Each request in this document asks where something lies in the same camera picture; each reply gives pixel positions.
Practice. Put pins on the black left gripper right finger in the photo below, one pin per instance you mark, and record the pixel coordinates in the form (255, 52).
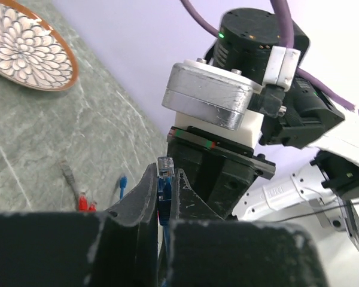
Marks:
(191, 228)

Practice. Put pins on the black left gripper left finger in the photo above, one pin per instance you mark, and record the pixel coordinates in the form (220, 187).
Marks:
(130, 243)

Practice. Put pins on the floral patterned plate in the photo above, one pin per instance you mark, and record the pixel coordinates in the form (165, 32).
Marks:
(32, 53)

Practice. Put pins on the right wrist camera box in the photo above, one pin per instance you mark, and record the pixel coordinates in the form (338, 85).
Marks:
(208, 93)

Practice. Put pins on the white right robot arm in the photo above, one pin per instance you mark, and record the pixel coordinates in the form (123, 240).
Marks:
(254, 133)

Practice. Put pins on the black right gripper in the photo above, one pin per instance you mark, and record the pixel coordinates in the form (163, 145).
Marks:
(219, 170)

